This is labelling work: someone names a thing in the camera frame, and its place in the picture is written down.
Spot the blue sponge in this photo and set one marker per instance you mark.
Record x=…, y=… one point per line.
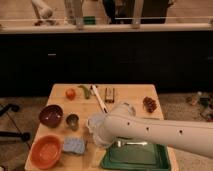
x=74, y=145

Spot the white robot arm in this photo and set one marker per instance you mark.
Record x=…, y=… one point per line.
x=121, y=122

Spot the purple bowl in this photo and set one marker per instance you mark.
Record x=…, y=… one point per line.
x=51, y=116

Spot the orange bowl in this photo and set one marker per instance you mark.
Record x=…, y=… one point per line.
x=46, y=151

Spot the brown chocolate bar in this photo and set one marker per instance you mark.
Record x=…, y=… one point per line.
x=109, y=95

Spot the green pepper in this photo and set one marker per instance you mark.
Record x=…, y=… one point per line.
x=86, y=91

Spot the wooden table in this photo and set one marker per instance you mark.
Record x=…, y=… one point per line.
x=90, y=161

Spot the red grape bunch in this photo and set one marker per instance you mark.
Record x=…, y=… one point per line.
x=150, y=104

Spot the small metal cup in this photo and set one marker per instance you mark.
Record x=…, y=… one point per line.
x=72, y=122

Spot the metal fork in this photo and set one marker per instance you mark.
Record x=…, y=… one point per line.
x=123, y=143

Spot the green plastic tray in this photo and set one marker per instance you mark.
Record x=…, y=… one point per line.
x=151, y=157

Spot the black cabinet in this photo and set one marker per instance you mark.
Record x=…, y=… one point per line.
x=173, y=61

